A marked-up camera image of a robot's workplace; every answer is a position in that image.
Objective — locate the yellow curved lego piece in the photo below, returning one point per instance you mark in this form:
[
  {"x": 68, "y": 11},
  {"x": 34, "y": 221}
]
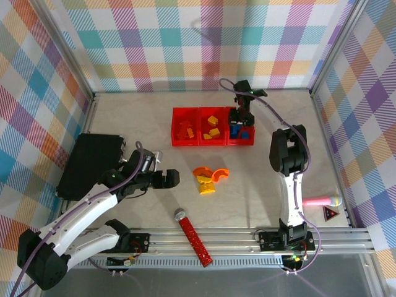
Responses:
[{"x": 202, "y": 179}]

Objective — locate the orange lego arch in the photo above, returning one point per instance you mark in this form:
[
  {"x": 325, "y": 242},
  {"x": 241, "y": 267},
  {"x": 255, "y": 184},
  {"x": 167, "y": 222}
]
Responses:
[
  {"x": 218, "y": 174},
  {"x": 201, "y": 169}
]

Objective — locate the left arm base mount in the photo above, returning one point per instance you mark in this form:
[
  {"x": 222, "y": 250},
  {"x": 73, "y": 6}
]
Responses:
[{"x": 139, "y": 242}]

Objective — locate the red plastic bin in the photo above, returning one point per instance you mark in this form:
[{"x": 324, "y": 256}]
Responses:
[
  {"x": 213, "y": 142},
  {"x": 241, "y": 141},
  {"x": 185, "y": 143}
]

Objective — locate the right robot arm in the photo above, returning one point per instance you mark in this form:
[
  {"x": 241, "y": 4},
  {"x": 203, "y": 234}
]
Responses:
[{"x": 289, "y": 191}]

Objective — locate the red glitter toy microphone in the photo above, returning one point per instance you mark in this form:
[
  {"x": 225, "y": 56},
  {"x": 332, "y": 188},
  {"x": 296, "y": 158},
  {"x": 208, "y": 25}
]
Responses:
[{"x": 193, "y": 235}]

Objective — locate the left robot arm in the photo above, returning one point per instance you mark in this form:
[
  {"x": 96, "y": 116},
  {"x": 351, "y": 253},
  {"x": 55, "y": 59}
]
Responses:
[{"x": 77, "y": 216}]

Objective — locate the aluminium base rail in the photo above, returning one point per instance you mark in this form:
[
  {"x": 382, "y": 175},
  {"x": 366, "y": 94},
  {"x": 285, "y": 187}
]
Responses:
[{"x": 232, "y": 241}]

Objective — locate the black red triangle badge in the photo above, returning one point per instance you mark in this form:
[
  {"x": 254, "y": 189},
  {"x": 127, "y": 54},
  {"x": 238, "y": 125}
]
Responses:
[{"x": 330, "y": 214}]

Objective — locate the aluminium frame post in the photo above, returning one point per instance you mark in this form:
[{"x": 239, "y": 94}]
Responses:
[
  {"x": 337, "y": 46},
  {"x": 67, "y": 46}
]

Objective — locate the small electronics board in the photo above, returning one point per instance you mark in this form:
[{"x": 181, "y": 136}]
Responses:
[
  {"x": 128, "y": 262},
  {"x": 294, "y": 260}
]

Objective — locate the black box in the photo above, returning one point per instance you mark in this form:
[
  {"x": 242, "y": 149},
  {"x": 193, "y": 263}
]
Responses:
[{"x": 83, "y": 154}]

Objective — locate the grey metal sheet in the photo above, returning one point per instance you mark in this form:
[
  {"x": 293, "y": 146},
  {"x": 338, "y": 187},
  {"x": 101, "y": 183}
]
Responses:
[{"x": 216, "y": 284}]

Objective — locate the orange lego brick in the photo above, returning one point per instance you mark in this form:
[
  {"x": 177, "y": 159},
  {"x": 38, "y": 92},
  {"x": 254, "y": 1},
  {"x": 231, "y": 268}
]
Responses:
[{"x": 191, "y": 133}]

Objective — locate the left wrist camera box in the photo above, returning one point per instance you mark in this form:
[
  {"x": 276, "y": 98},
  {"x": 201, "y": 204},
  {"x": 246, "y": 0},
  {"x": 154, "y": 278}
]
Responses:
[{"x": 157, "y": 156}]

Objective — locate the yellow lego brick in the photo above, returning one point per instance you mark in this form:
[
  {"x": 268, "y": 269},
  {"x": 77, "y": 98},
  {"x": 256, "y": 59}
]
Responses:
[
  {"x": 212, "y": 120},
  {"x": 207, "y": 188},
  {"x": 215, "y": 133}
]

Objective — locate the long red-orange lego brick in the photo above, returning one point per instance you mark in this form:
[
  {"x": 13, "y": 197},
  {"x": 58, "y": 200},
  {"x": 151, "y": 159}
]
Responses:
[{"x": 184, "y": 127}]

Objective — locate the perforated metal strip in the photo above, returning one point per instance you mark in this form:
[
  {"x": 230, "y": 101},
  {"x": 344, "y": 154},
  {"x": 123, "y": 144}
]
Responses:
[{"x": 241, "y": 263}]

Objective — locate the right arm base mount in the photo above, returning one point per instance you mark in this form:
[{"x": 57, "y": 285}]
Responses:
[{"x": 269, "y": 241}]

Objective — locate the yellow-orange lego slope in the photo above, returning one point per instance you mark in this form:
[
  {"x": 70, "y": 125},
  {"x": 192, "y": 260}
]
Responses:
[{"x": 206, "y": 136}]

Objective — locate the pink toy microphone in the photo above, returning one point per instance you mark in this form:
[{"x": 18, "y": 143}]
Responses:
[{"x": 315, "y": 201}]

